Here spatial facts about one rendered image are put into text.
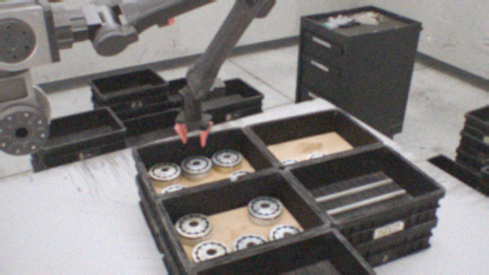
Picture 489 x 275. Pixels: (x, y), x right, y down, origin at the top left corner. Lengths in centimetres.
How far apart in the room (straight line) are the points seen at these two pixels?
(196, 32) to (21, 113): 352
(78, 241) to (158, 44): 318
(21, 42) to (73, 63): 340
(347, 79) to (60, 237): 188
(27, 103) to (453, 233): 136
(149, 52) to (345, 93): 219
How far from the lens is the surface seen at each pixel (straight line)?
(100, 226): 175
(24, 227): 182
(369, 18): 333
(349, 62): 296
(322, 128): 196
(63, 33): 111
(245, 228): 148
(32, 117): 142
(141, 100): 296
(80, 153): 251
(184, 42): 479
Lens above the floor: 178
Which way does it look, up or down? 29 degrees down
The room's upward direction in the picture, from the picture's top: 1 degrees clockwise
